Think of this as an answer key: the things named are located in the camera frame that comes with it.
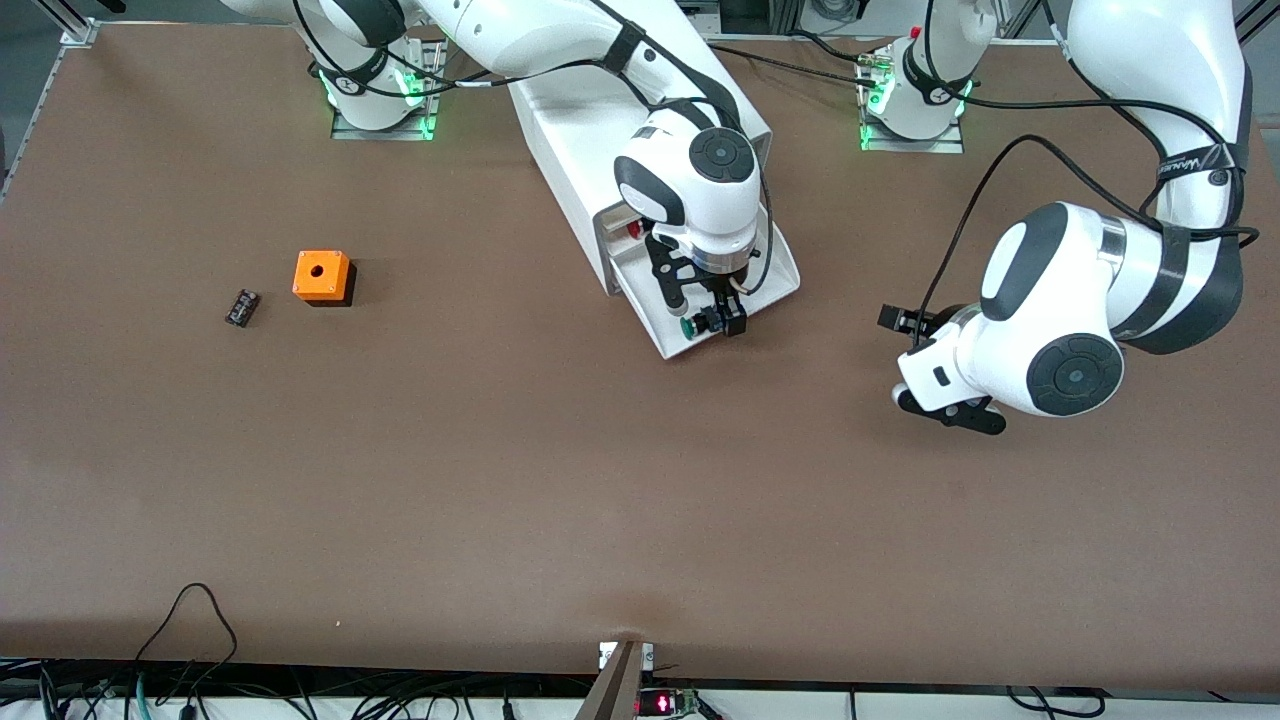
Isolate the long black table cable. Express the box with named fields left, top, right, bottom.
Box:
left=705, top=43, right=876, bottom=84

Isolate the black right camera mount bracket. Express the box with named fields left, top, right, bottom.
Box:
left=645, top=230, right=706, bottom=316

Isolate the metal camera mount beam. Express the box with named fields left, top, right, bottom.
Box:
left=574, top=640, right=656, bottom=720

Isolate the short black table cable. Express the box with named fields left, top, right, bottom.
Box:
left=788, top=30, right=873, bottom=65

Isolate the small device with red display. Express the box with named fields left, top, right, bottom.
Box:
left=637, top=688, right=701, bottom=718

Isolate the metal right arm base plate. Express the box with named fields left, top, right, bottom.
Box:
left=330, top=40, right=447, bottom=142

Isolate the black looped cable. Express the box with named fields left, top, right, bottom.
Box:
left=133, top=583, right=239, bottom=666

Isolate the black cable under table edge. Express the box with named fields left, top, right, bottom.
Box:
left=1005, top=685, right=1106, bottom=718

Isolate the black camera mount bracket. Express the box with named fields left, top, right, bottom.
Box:
left=645, top=230, right=706, bottom=316
left=893, top=385, right=1007, bottom=437

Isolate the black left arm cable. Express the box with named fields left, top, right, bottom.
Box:
left=912, top=0, right=1263, bottom=326

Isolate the white drawer cabinet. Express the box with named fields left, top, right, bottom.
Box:
left=508, top=75, right=774, bottom=298

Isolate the aluminium frame profile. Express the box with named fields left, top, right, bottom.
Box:
left=1235, top=0, right=1280, bottom=43
left=58, top=0, right=101, bottom=48

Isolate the black left camera mount bracket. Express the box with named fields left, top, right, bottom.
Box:
left=893, top=385, right=1007, bottom=437

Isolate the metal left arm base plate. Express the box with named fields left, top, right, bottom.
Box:
left=857, top=45, right=967, bottom=155

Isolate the orange box with hole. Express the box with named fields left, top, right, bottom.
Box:
left=292, top=250, right=358, bottom=308

